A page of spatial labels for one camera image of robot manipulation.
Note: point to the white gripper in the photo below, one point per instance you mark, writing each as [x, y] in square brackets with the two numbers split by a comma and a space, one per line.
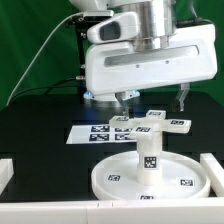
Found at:
[116, 67]

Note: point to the white cross-shaped table base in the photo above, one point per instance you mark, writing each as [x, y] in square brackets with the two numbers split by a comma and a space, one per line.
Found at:
[152, 124]

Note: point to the white round table top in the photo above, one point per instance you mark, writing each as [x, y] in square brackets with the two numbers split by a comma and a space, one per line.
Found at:
[115, 178]

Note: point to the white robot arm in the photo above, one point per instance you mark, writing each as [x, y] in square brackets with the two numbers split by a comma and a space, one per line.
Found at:
[137, 45]

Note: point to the white marker sheet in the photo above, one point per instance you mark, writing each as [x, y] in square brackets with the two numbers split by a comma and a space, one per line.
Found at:
[98, 134]

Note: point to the white U-shaped obstacle fence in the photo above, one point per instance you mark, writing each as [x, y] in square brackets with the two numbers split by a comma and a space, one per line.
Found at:
[176, 211]

